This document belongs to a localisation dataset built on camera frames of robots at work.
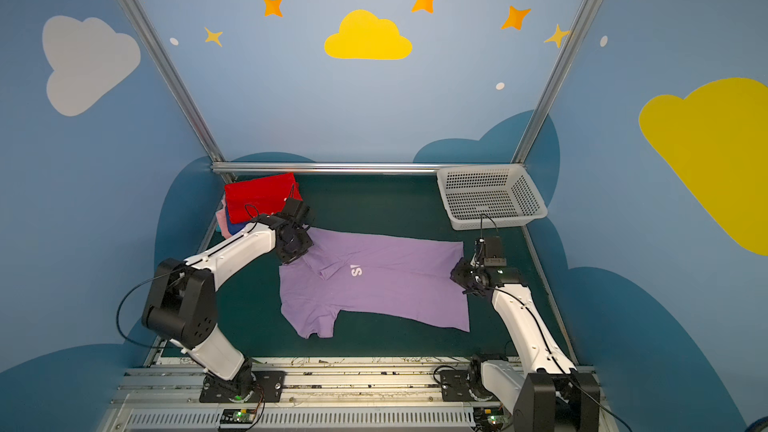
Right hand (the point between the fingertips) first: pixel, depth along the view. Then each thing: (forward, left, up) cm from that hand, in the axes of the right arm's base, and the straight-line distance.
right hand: (460, 270), depth 85 cm
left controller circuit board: (-37, +56, -9) cm, 67 cm away
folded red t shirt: (+28, +68, -3) cm, 74 cm away
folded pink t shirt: (+19, +82, -5) cm, 84 cm away
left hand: (+6, +46, -2) cm, 46 cm away
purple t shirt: (+3, +17, -12) cm, 21 cm away
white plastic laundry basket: (+32, -15, -3) cm, 36 cm away
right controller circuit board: (-34, -6, -11) cm, 36 cm away
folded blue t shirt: (+13, +74, -2) cm, 75 cm away
